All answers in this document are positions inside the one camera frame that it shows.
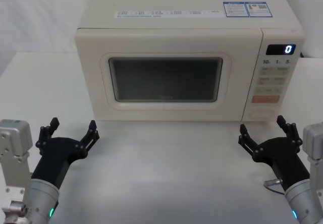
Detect white table cloth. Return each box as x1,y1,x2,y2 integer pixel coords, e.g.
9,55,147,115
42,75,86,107
0,52,323,224

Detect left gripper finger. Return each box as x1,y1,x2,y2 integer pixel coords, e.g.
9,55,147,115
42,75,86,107
75,120,100,159
35,117,61,155

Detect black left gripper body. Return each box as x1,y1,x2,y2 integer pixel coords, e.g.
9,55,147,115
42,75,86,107
31,136,88,190

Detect white curtain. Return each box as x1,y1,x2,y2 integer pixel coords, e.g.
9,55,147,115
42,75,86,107
0,0,323,78

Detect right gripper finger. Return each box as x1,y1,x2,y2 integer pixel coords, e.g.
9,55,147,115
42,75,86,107
276,115,303,154
238,123,264,163

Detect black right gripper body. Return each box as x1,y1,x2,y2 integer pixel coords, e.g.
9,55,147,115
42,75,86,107
251,135,311,192

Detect cream microwave oven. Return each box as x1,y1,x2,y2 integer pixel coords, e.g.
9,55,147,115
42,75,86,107
74,0,305,123

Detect thin cable with silver plug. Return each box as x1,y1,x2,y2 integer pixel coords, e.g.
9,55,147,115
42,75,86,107
263,178,287,193

